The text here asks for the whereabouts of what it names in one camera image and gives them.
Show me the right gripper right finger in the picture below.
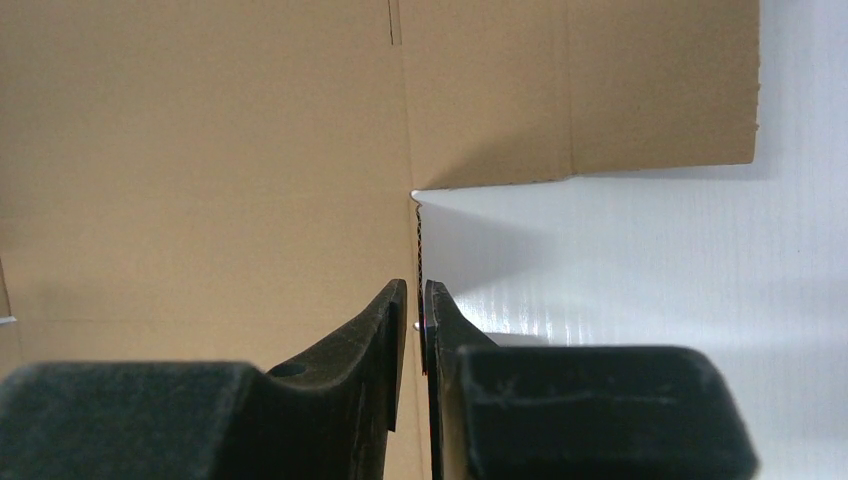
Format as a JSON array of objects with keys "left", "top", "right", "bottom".
[{"left": 420, "top": 280, "right": 759, "bottom": 479}]

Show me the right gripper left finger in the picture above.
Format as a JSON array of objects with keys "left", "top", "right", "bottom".
[{"left": 1, "top": 279, "right": 407, "bottom": 479}]

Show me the brown cardboard box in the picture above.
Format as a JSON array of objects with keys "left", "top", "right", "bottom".
[{"left": 1, "top": 1, "right": 760, "bottom": 479}]

